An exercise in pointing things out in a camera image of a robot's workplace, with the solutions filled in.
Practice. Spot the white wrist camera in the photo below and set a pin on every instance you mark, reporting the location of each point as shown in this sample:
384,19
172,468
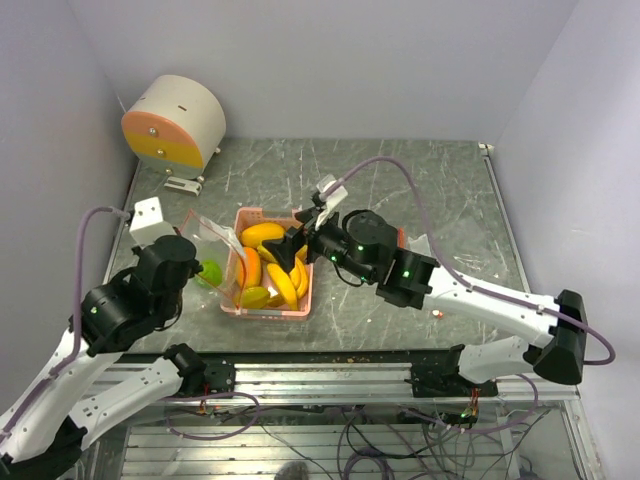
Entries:
330,194
148,223

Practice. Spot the round cream drawer box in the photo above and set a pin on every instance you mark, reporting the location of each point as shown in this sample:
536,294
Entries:
175,127

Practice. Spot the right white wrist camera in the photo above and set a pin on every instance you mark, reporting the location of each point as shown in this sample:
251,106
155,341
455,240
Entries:
330,194

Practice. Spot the clear zip bag red zipper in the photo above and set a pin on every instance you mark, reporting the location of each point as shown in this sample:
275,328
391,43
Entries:
221,244

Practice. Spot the yellow toy mango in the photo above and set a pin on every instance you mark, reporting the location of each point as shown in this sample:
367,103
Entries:
254,235

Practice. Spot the white metal latch piece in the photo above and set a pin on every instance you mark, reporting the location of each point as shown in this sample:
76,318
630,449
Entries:
191,187

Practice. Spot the orange toy fruit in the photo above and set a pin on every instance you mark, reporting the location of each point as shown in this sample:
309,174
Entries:
248,269

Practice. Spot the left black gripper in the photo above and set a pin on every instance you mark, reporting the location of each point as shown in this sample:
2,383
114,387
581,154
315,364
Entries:
194,268

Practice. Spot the green round toy fruit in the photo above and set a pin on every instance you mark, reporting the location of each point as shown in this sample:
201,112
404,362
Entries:
210,276

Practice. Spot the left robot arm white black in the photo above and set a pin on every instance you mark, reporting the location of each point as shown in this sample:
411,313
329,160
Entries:
56,420

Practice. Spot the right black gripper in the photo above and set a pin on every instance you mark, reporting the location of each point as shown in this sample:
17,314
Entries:
285,250

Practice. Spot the yellow starfruit slice toy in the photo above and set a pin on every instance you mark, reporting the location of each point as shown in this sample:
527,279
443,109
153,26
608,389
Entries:
256,297

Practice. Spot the aluminium mounting rail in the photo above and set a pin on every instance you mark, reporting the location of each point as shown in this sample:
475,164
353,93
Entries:
338,383

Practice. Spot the pink plastic basket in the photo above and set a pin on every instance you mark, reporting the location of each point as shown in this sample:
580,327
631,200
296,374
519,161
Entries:
248,216

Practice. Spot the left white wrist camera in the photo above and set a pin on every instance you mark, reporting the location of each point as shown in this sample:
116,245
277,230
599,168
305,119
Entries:
148,223

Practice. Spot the yellow toy banana bunch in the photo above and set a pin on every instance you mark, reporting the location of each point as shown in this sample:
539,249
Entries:
291,287

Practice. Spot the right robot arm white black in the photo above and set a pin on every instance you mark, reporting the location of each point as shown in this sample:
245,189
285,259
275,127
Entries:
546,332

